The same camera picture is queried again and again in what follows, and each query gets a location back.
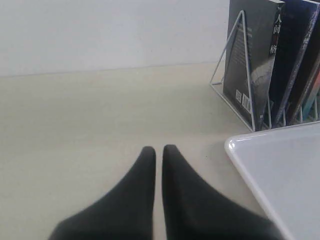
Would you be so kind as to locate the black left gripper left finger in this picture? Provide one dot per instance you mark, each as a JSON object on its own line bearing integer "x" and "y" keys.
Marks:
{"x": 124, "y": 213}

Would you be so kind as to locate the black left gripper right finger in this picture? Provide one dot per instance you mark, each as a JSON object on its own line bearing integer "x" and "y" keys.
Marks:
{"x": 193, "y": 210}

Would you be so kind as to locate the red teal spine book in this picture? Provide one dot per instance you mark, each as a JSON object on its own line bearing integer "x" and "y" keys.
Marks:
{"x": 310, "y": 104}

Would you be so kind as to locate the dark blue book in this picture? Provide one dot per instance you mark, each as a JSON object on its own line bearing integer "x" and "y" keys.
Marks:
{"x": 283, "y": 73}

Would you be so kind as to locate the black grey book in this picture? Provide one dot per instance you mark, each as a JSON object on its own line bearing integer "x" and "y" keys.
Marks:
{"x": 253, "y": 32}

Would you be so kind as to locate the dark maroon book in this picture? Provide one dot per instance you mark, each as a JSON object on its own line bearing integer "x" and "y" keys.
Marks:
{"x": 307, "y": 66}

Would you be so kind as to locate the white plastic tray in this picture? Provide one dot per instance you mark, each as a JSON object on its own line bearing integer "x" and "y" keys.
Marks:
{"x": 281, "y": 167}

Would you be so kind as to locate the white wire book rack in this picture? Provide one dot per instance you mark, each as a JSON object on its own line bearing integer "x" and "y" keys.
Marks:
{"x": 272, "y": 62}

